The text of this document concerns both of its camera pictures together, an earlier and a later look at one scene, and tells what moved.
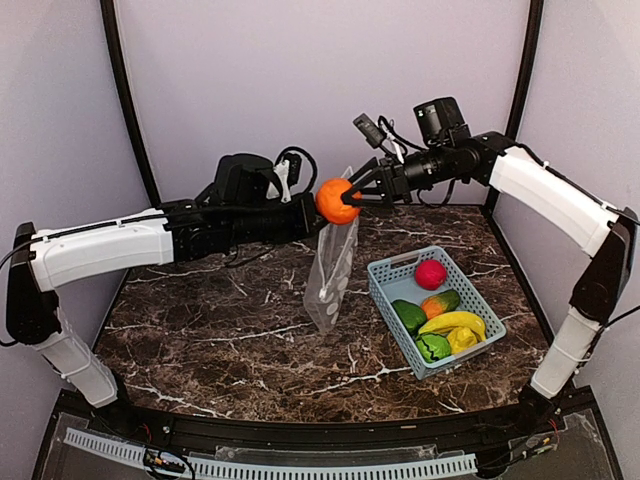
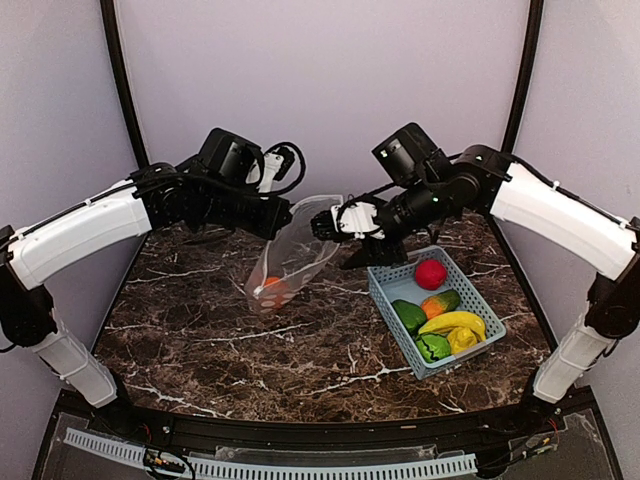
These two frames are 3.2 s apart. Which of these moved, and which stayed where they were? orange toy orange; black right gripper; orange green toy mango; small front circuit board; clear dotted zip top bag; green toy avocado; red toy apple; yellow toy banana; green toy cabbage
Moved: orange toy orange; clear dotted zip top bag; black right gripper
Stayed: green toy avocado; green toy cabbage; orange green toy mango; red toy apple; small front circuit board; yellow toy banana
